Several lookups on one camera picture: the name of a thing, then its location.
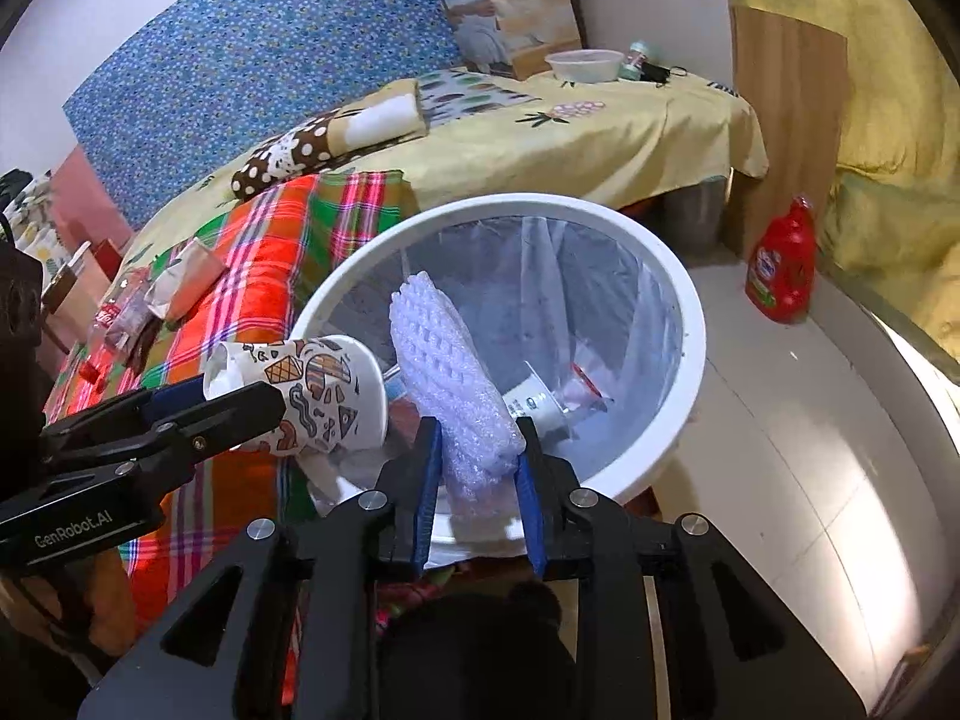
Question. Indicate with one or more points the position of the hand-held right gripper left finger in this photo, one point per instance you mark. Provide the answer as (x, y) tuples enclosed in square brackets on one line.
[(426, 491)]

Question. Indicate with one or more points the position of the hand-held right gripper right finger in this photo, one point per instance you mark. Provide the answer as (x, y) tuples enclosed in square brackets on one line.
[(532, 514)]

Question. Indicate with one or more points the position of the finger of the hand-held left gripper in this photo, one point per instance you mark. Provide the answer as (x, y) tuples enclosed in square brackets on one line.
[(176, 399), (225, 414)]

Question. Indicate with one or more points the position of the clear bottle with red label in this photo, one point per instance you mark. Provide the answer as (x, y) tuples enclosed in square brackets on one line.
[(124, 319)]

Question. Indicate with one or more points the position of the patterned paper cup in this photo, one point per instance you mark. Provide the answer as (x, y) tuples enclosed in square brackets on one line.
[(322, 390)]

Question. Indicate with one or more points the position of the white foam net sleeve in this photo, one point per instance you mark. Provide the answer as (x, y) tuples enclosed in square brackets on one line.
[(450, 390)]

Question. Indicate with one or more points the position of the brown paper bag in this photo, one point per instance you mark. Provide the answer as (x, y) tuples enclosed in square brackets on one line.
[(187, 281)]

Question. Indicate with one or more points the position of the red white wrapper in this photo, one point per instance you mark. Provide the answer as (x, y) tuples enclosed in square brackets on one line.
[(589, 384)]

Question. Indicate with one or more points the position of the white round trash bin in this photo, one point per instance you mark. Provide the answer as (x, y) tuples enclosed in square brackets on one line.
[(675, 390)]

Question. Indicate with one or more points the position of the clear plastic bin liner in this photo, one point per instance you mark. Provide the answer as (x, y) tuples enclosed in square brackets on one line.
[(585, 292)]

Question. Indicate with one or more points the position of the plaid blanket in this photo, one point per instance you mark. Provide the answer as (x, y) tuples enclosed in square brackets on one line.
[(247, 255)]

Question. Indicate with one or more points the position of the brown polka dot pillow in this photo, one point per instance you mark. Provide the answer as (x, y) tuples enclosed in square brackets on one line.
[(292, 157)]

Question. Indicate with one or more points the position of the blue floral headboard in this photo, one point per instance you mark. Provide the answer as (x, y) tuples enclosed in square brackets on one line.
[(247, 82)]

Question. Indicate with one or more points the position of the white folded towel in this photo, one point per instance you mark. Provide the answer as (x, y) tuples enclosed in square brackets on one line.
[(386, 118)]

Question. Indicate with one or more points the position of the grey metal pot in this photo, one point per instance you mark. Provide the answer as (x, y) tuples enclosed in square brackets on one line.
[(697, 214)]

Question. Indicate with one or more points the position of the red detergent bottle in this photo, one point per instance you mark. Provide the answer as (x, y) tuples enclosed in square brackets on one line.
[(780, 270)]

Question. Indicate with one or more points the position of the yellow printed bed sheet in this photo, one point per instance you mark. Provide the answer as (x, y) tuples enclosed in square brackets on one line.
[(600, 135)]

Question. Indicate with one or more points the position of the white plastic bowl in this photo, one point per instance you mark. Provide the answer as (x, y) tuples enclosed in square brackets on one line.
[(585, 66)]

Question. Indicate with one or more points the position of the black clip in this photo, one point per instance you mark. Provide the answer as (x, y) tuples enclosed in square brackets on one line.
[(664, 75)]

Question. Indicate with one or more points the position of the wooden board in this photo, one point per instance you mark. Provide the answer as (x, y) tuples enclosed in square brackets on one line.
[(787, 127)]

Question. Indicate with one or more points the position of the small green can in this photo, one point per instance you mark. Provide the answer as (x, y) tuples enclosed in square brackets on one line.
[(636, 61)]

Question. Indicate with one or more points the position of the cardboard bedding box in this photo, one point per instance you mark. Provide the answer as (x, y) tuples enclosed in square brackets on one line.
[(510, 7)]

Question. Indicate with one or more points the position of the white panel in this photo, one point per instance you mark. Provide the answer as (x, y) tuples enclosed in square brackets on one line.
[(660, 15)]

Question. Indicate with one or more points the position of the yellow curtain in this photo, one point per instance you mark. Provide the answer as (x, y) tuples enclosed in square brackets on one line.
[(885, 90)]

